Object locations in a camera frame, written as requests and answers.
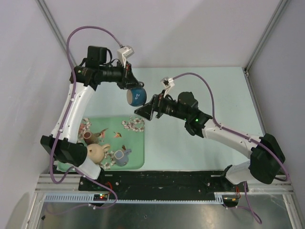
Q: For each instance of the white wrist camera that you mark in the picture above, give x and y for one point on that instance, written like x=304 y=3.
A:
x=124 y=53
x=168 y=84

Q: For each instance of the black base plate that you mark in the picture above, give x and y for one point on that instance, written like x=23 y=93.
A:
x=168 y=185

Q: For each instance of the aluminium corner post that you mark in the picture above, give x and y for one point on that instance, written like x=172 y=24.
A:
x=270 y=27
x=53 y=26

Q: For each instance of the green floral tray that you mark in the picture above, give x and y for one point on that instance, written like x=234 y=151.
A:
x=121 y=132

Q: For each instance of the right aluminium corner post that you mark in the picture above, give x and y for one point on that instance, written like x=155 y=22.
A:
x=270 y=27

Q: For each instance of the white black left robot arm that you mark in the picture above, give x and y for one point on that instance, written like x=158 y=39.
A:
x=62 y=144

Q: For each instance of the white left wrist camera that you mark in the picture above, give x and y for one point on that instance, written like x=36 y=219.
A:
x=124 y=53

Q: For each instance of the brown small cup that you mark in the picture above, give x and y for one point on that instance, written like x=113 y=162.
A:
x=89 y=138

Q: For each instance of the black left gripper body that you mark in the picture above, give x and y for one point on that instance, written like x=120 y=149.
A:
x=123 y=84

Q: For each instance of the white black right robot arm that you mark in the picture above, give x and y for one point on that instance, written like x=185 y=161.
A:
x=263 y=152

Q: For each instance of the light blue coffee mug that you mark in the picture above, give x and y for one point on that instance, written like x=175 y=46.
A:
x=121 y=157

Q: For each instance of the left aluminium corner post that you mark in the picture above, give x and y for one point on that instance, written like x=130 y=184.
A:
x=53 y=26

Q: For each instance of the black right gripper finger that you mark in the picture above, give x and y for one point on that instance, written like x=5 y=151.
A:
x=152 y=103
x=145 y=112

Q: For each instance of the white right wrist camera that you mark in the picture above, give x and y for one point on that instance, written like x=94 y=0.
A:
x=168 y=84

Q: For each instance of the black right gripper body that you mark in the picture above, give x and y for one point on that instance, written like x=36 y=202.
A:
x=161 y=103

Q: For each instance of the dark blue mug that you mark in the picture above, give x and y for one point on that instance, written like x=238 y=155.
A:
x=136 y=97

